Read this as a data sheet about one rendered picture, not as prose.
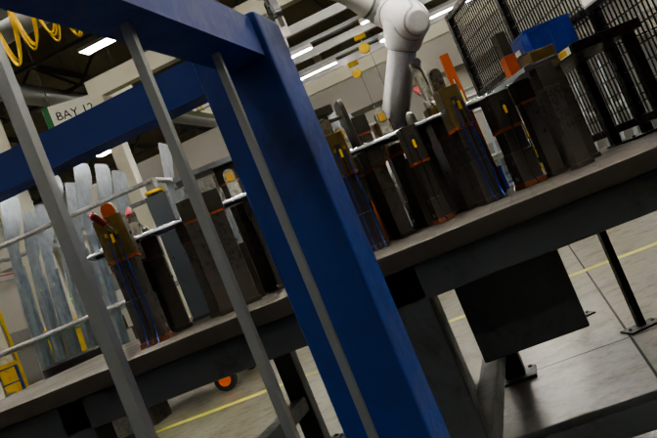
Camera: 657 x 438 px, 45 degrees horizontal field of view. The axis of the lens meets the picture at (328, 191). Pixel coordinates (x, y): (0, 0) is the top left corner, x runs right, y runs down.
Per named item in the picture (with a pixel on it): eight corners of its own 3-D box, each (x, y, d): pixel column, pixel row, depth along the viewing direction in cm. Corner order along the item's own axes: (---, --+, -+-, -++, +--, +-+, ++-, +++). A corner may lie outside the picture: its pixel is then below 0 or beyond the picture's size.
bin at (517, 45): (538, 67, 257) (522, 30, 258) (514, 86, 288) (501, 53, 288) (585, 48, 258) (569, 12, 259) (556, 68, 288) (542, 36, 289)
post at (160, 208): (193, 322, 264) (144, 198, 266) (195, 321, 271) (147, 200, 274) (214, 313, 265) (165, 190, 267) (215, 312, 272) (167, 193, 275)
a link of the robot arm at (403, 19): (395, 199, 311) (418, 217, 292) (356, 199, 306) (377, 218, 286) (417, -4, 290) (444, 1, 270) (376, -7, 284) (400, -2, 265)
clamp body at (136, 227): (158, 339, 245) (114, 230, 247) (163, 336, 257) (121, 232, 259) (181, 329, 246) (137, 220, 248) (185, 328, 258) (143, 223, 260)
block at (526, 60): (578, 165, 233) (528, 52, 235) (567, 168, 241) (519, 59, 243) (601, 154, 234) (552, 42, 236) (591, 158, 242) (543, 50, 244)
